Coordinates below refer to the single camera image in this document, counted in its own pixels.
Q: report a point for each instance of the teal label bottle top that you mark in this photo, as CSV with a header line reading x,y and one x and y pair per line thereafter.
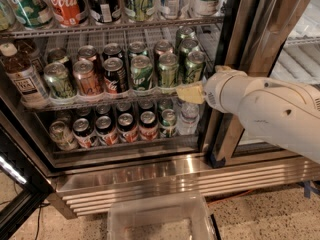
x,y
32,14

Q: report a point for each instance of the green 7up can front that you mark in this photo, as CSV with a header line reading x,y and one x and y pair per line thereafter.
x,y
141,73

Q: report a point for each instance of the stainless steel fridge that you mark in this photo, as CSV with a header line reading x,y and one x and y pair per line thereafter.
x,y
263,38

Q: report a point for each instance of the orange can second row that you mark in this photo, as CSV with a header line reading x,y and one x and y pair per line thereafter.
x,y
89,52

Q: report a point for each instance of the coke can bottom front middle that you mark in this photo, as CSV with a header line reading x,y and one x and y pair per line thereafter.
x,y
127,128

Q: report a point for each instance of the coke can bottom front right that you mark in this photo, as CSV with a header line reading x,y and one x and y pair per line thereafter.
x,y
148,126

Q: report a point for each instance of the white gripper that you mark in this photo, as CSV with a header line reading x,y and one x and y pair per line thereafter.
x,y
216,91

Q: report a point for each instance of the middle wire shelf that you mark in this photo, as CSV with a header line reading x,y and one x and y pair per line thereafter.
x,y
79,101

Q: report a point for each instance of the pale green can front left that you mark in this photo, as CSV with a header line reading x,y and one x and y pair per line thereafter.
x,y
57,78

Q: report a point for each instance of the coke can bottom front left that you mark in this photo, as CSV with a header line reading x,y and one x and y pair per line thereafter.
x,y
106,131

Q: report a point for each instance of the clear label bottle top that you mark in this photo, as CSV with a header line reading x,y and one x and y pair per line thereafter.
x,y
172,9

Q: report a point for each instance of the water bottle bottom shelf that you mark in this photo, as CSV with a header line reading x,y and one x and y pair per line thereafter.
x,y
188,119

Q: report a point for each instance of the iced tea bottle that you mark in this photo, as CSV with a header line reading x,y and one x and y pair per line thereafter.
x,y
29,47
23,75

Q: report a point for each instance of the open black fridge door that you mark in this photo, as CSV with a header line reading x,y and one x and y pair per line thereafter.
x,y
22,188

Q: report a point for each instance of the iced tea bottle rear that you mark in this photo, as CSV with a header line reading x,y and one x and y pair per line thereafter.
x,y
29,47

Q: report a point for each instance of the pale can bottom left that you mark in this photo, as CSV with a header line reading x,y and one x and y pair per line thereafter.
x,y
62,136

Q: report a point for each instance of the iced tea bottle front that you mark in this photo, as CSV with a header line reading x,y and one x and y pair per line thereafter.
x,y
23,75

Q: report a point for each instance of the maroon can second row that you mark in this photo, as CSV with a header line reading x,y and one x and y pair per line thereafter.
x,y
161,47

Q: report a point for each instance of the black can second row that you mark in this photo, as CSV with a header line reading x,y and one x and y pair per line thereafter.
x,y
113,50

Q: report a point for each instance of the green bottle top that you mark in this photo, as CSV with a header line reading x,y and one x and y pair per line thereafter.
x,y
139,10

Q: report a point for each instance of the black coke can front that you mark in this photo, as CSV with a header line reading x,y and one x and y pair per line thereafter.
x,y
115,76

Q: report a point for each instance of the orange soda can front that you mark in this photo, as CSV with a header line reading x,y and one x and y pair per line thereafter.
x,y
86,78

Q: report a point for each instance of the top wire shelf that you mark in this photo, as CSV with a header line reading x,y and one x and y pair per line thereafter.
x,y
94,29

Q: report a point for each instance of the green can behind 7up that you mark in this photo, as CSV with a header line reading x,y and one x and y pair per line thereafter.
x,y
137,48

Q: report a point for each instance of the clear plastic bin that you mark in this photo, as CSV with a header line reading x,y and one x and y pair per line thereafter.
x,y
181,216

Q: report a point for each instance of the wire shelf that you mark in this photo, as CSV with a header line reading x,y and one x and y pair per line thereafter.
x,y
79,101
94,29

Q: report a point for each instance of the dark green can second row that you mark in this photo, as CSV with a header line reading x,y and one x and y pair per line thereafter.
x,y
61,56

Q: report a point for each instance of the black cola bottle top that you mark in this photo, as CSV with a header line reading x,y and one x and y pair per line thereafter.
x,y
105,11

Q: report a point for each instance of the green ginger ale can front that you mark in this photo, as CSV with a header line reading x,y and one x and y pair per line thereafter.
x,y
167,70

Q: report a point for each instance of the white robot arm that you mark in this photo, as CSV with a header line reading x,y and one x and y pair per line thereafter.
x,y
281,113

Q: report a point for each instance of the coke can bottom far left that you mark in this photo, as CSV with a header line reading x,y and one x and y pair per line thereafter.
x,y
84,133

